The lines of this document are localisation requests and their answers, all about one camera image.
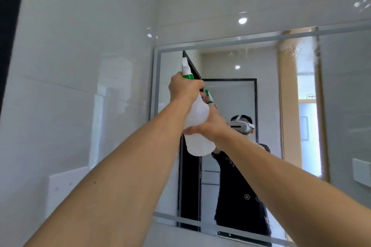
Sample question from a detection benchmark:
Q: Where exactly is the white wall socket plate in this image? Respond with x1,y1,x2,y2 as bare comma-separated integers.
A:
47,166,90,219

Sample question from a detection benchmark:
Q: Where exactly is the person's right hand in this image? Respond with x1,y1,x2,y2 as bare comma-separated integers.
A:
182,104,231,145

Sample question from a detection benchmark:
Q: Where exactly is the person's right forearm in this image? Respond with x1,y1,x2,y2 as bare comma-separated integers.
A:
216,132,371,247

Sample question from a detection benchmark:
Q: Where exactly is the white spray bottle green collar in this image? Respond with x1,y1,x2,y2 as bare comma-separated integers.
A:
181,57,216,157

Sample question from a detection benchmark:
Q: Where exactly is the person's left forearm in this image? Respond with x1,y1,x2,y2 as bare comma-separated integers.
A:
24,100,194,247

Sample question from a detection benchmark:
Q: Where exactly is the frosted-edge wall mirror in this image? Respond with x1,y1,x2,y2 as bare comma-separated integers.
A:
148,20,371,247

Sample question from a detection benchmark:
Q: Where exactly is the person's left hand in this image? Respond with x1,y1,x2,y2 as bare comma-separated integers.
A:
168,72,205,105

